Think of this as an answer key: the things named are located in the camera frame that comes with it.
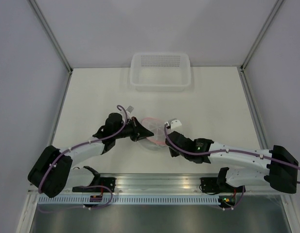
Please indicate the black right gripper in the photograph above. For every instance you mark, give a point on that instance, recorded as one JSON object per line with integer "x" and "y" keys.
{"x": 173, "y": 153}

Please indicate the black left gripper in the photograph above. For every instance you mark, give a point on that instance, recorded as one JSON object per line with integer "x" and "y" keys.
{"x": 139, "y": 131}

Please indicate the white mesh laundry bag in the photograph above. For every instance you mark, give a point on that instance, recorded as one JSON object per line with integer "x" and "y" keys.
{"x": 157, "y": 141}

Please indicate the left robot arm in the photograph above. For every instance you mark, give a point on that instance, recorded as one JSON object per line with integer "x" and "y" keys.
{"x": 53, "y": 171}

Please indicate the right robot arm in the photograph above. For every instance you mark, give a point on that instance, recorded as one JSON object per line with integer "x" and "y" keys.
{"x": 276, "y": 167}

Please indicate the white perforated plastic basket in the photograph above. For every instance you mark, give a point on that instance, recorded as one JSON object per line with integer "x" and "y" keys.
{"x": 160, "y": 71}

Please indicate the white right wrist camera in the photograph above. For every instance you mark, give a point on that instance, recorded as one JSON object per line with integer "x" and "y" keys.
{"x": 174, "y": 125}

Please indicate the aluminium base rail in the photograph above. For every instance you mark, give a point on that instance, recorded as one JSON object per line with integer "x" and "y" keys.
{"x": 128, "y": 183}

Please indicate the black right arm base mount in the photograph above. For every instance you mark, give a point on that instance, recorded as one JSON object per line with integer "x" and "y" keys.
{"x": 210, "y": 186}

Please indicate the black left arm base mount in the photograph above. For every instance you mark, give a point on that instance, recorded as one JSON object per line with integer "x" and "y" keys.
{"x": 103, "y": 184}

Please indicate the white slotted cable duct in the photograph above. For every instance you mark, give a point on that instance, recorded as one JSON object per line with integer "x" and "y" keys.
{"x": 132, "y": 199}

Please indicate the left aluminium frame post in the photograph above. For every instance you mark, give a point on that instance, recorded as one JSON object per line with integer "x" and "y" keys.
{"x": 47, "y": 29}

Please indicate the aluminium frame post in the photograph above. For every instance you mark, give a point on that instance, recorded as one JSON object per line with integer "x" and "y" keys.
{"x": 267, "y": 23}
{"x": 47, "y": 29}

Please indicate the right aluminium frame post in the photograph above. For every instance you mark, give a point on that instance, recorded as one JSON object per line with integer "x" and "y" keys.
{"x": 267, "y": 23}

